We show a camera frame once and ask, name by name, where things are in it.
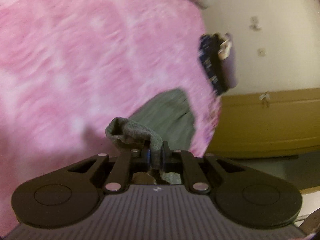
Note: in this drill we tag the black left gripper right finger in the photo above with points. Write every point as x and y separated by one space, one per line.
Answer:
198 175

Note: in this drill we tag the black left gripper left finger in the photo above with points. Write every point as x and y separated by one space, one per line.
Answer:
113 174

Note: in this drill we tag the green knitted garment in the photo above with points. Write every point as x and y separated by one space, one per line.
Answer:
166 117

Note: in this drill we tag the yellow wooden cabinet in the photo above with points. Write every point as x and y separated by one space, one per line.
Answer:
271 124

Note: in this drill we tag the dark blue patterned bag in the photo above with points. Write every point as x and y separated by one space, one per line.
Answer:
217 57

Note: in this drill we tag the pink rose pattern blanket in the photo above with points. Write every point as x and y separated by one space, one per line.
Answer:
68 67

